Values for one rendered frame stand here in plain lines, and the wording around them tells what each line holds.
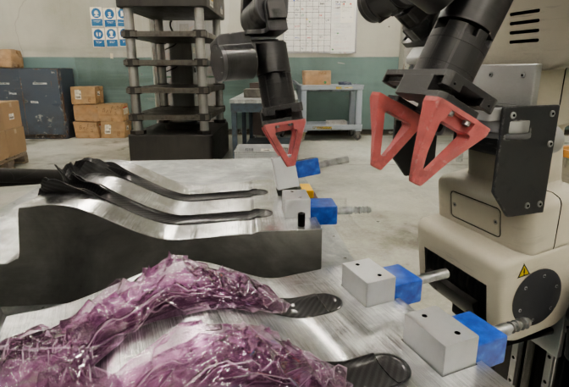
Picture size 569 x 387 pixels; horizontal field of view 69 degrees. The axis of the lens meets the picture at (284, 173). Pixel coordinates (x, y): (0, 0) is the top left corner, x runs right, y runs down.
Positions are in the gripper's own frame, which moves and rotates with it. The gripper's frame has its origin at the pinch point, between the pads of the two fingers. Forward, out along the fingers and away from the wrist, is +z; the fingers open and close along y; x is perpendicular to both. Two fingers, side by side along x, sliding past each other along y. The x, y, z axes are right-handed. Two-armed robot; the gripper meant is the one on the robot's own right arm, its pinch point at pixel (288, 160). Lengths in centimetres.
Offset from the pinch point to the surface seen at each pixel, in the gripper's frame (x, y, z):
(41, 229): -33.2, 17.8, 2.0
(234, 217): -10.2, 9.7, 6.3
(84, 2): -220, -647, -267
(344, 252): 6.1, 4.7, 16.3
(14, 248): -39.6, 12.6, 4.5
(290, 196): -1.9, 12.3, 4.4
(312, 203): 1.2, 11.6, 6.0
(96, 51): -220, -658, -193
